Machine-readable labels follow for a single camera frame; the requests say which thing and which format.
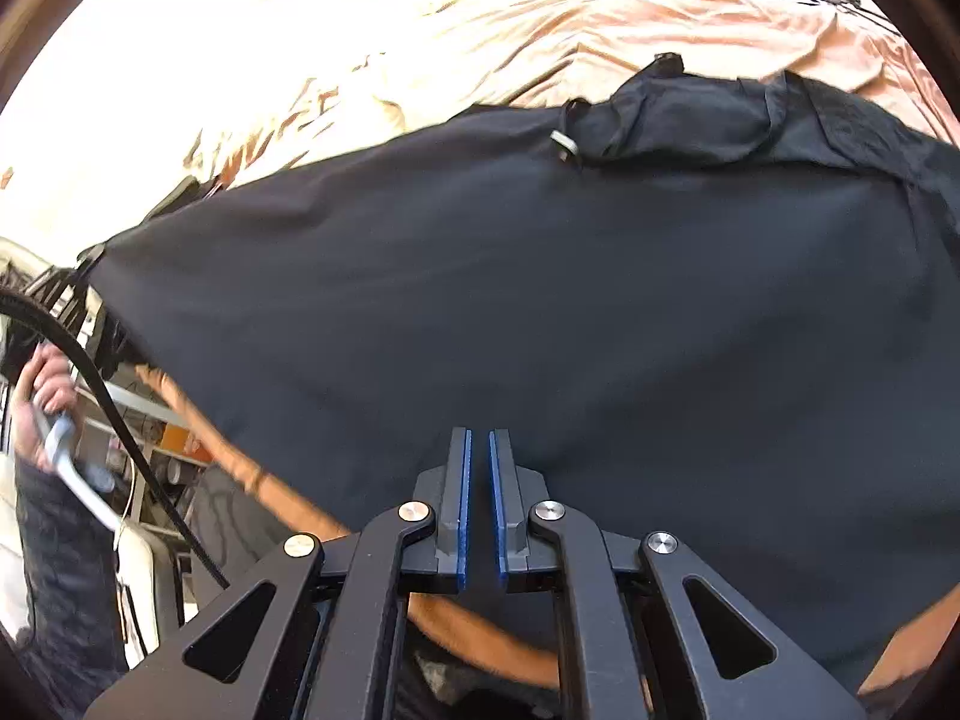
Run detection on black pants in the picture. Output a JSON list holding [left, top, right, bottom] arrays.
[[79, 52, 960, 698]]

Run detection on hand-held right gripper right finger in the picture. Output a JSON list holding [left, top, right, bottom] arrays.
[[489, 426, 871, 720]]

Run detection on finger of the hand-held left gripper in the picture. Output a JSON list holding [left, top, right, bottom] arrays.
[[30, 240, 113, 316]]

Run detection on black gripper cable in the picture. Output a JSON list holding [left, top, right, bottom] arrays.
[[0, 289, 230, 590]]

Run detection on person's left forearm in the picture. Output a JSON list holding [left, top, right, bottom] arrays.
[[13, 457, 132, 713]]

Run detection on person's left hand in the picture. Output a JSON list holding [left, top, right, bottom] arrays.
[[13, 349, 80, 473]]

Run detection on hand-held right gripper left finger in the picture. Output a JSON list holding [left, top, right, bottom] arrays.
[[82, 426, 475, 720]]

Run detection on orange box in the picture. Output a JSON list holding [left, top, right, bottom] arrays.
[[161, 426, 218, 466]]

